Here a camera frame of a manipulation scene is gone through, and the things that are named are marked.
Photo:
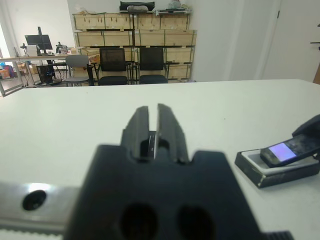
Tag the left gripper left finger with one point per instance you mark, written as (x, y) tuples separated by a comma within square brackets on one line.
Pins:
[(135, 132)]

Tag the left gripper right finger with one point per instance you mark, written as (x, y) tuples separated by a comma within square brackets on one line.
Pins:
[(170, 132)]

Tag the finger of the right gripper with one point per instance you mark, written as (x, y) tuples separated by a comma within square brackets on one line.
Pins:
[(316, 156), (308, 127)]

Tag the slim black camera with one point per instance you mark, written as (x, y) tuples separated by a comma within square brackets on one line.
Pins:
[(282, 155)]

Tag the black box base white insert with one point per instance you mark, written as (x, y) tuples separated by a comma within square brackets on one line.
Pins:
[(275, 177)]

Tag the wooden shipping crate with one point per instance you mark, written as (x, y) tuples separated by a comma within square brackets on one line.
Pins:
[(105, 38), (178, 55), (162, 22), (100, 21), (178, 71), (90, 53), (165, 38)]

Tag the black mesh office chair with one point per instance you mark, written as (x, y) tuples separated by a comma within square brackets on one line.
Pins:
[(112, 58), (151, 58)]

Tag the white door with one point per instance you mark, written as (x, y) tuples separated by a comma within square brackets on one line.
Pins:
[(295, 45)]

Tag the grey round-back chair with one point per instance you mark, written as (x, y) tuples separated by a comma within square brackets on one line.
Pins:
[(76, 61)]

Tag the black computer tower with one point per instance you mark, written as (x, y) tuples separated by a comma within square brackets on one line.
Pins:
[(45, 73)]

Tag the small black desk device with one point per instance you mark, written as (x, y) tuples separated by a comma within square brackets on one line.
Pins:
[(61, 47)]

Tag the flat grey case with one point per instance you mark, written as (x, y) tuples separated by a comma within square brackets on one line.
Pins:
[(172, 11)]

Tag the black soft bag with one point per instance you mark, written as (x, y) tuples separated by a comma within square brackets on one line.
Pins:
[(137, 6)]

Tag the clear plastic bag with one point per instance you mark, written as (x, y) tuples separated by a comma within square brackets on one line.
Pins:
[(177, 3)]

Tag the black computer monitor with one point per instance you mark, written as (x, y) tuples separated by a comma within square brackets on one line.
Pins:
[(37, 40)]

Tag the wooden top office desk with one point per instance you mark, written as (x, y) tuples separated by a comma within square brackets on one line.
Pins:
[(15, 58)]

